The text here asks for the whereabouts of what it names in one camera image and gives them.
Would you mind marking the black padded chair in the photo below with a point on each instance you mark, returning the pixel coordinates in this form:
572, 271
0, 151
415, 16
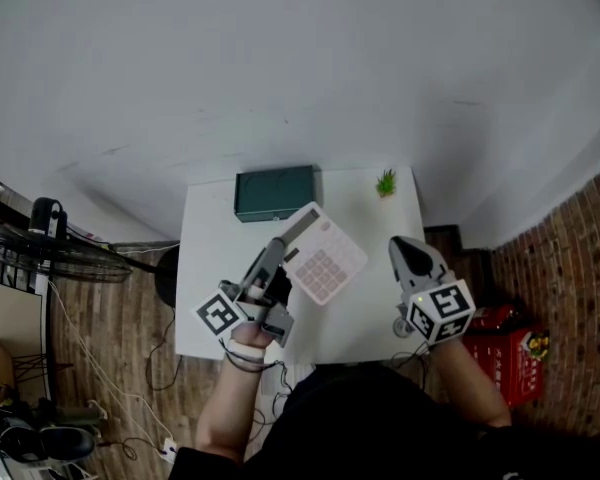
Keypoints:
67, 444

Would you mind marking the white power strip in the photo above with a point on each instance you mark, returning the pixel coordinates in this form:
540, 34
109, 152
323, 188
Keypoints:
169, 450

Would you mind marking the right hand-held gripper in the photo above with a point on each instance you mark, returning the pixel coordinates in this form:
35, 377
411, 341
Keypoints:
442, 310

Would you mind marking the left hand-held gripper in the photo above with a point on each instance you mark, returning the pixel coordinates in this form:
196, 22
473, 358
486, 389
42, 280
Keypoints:
220, 314

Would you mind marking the white wristband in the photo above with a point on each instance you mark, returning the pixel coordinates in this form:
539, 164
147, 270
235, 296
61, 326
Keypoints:
245, 350

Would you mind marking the beige board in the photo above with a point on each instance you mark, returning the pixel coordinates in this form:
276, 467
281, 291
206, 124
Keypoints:
7, 318

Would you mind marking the small green potted plant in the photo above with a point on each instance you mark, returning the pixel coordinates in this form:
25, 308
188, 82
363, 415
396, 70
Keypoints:
386, 184

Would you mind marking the dark green metal box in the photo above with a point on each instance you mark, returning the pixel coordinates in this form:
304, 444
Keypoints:
275, 193

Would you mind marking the black standing fan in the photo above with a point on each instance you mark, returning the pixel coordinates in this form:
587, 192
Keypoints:
50, 258

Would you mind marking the white table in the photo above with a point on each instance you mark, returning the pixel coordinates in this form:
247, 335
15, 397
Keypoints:
210, 268

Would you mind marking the red plastic crate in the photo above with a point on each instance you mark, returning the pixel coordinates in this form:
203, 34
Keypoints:
510, 368

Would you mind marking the person's black clothing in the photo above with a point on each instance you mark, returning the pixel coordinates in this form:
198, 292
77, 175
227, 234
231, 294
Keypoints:
375, 428

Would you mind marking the round grey table grommet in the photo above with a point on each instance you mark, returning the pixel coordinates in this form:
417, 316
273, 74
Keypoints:
402, 327

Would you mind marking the person's left forearm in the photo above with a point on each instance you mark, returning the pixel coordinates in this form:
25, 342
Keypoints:
227, 408

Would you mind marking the person's left hand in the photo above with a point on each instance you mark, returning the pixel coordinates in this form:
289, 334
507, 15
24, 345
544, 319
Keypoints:
252, 335

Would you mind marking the person's right forearm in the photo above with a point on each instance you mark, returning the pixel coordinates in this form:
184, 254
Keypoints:
475, 393

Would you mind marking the white pink-keyed calculator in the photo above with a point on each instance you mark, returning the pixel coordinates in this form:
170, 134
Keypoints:
330, 263

